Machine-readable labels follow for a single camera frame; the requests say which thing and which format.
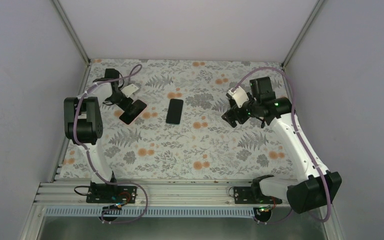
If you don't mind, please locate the floral patterned mat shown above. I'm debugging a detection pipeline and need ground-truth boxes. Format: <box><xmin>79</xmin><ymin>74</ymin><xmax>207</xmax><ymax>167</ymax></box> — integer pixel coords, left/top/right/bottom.
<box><xmin>59</xmin><ymin>58</ymin><xmax>312</xmax><ymax>181</ymax></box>

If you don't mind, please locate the aluminium mounting rail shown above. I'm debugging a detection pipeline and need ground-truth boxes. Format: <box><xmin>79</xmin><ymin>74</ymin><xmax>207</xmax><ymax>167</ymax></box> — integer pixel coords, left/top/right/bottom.
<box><xmin>34</xmin><ymin>178</ymin><xmax>333</xmax><ymax>208</ymax></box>

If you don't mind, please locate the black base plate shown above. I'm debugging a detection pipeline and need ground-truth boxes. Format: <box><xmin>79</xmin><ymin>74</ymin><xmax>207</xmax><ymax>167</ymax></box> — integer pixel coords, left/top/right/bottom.
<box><xmin>229</xmin><ymin>186</ymin><xmax>283</xmax><ymax>205</ymax></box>
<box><xmin>85</xmin><ymin>184</ymin><xmax>137</xmax><ymax>205</ymax></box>

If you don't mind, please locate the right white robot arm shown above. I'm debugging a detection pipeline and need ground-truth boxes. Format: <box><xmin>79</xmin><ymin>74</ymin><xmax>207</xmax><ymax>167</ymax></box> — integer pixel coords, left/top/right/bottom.
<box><xmin>221</xmin><ymin>77</ymin><xmax>342</xmax><ymax>214</ymax></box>

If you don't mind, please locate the white slotted cable duct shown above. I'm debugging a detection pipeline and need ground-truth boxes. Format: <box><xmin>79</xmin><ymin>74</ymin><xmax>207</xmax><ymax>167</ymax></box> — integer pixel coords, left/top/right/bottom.
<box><xmin>44</xmin><ymin>206</ymin><xmax>269</xmax><ymax>218</ymax></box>

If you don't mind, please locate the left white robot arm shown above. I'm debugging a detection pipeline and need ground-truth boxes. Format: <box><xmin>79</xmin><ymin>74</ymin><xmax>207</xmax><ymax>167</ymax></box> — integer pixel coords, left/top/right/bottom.
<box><xmin>63</xmin><ymin>68</ymin><xmax>134</xmax><ymax>203</ymax></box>

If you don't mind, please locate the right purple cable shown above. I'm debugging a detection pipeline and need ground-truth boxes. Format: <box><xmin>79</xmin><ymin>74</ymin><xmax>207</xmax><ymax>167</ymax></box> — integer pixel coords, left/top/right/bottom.
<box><xmin>228</xmin><ymin>67</ymin><xmax>333</xmax><ymax>225</ymax></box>

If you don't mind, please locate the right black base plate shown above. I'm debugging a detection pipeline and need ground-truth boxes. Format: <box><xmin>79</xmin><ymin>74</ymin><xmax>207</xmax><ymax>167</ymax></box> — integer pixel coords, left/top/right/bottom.
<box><xmin>229</xmin><ymin>186</ymin><xmax>283</xmax><ymax>205</ymax></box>

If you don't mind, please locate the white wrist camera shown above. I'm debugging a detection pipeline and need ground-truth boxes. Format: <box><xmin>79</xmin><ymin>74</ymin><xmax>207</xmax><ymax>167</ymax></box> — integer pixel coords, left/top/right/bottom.
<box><xmin>226</xmin><ymin>86</ymin><xmax>250</xmax><ymax>108</ymax></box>
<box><xmin>121</xmin><ymin>83</ymin><xmax>140</xmax><ymax>98</ymax></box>

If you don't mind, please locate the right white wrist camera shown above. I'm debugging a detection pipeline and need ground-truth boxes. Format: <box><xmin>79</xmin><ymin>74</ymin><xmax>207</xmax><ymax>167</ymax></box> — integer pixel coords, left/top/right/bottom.
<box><xmin>226</xmin><ymin>86</ymin><xmax>250</xmax><ymax>108</ymax></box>

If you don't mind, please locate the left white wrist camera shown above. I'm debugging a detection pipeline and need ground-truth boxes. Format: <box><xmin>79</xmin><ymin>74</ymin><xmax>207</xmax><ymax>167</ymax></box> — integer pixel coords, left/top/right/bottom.
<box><xmin>121</xmin><ymin>83</ymin><xmax>140</xmax><ymax>98</ymax></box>

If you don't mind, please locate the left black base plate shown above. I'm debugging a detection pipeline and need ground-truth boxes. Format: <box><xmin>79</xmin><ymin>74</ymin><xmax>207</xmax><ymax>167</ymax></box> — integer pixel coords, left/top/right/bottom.
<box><xmin>85</xmin><ymin>184</ymin><xmax>137</xmax><ymax>205</ymax></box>

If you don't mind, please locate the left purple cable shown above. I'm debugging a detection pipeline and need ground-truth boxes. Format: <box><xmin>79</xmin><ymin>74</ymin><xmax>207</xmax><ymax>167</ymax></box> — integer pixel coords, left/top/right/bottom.
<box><xmin>73</xmin><ymin>63</ymin><xmax>149</xmax><ymax>225</ymax></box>

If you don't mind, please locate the purple cable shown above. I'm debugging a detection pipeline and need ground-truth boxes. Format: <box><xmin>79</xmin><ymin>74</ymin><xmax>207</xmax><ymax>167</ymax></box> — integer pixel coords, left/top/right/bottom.
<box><xmin>228</xmin><ymin>67</ymin><xmax>333</xmax><ymax>225</ymax></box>
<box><xmin>73</xmin><ymin>63</ymin><xmax>149</xmax><ymax>225</ymax></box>

